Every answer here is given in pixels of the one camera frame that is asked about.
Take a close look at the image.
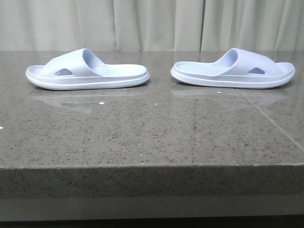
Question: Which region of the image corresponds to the light blue slipper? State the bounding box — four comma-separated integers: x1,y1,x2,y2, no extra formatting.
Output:
26,48,150,90
171,48,295,89

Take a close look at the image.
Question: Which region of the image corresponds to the white curtain backdrop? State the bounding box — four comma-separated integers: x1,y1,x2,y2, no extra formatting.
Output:
0,0,304,51

